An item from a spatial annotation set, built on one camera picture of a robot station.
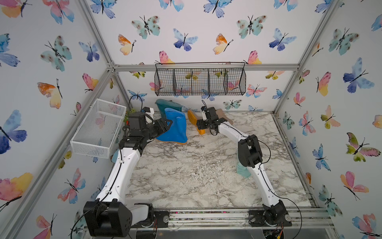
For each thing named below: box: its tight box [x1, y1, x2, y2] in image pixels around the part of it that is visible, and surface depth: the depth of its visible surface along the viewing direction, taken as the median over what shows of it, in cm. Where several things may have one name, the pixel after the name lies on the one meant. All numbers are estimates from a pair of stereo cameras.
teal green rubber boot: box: [155, 98, 183, 120], surface depth 93 cm
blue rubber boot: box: [155, 107, 189, 143], surface depth 89 cm
